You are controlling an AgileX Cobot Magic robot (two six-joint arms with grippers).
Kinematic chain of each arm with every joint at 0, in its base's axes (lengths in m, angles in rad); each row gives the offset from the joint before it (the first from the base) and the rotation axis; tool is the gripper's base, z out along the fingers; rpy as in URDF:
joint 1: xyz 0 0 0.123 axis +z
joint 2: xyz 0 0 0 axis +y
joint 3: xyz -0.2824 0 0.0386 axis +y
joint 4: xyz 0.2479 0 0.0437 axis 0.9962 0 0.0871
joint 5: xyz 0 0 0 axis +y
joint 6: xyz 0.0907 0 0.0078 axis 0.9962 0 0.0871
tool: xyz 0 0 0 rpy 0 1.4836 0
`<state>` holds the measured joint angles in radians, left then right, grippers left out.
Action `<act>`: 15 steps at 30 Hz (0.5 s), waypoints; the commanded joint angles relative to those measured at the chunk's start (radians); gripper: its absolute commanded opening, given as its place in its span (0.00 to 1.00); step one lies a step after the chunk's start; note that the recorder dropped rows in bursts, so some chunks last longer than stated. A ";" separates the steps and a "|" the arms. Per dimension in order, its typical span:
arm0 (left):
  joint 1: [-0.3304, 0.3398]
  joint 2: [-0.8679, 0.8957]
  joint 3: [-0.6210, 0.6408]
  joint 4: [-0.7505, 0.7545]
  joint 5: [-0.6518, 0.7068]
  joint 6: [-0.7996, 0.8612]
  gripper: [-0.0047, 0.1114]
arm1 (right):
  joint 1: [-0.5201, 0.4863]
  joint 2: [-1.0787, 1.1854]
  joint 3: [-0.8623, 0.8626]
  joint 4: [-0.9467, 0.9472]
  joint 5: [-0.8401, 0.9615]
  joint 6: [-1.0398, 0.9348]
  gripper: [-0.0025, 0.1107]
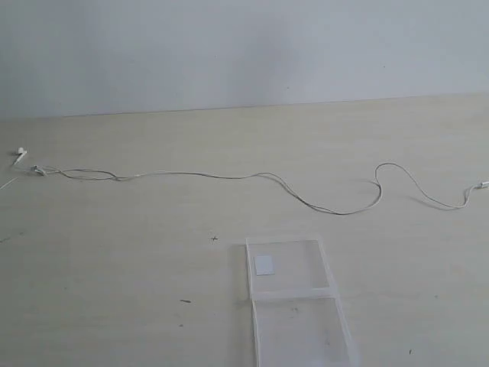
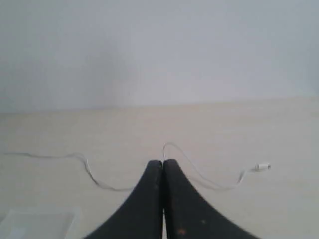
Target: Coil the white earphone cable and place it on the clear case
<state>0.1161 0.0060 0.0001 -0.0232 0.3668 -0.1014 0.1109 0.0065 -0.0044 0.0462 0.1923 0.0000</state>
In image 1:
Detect clear plastic storage case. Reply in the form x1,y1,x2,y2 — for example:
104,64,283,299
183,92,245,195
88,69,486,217
245,235,360,366

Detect white wired earphones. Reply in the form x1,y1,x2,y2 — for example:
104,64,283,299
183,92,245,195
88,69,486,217
0,146,489,216

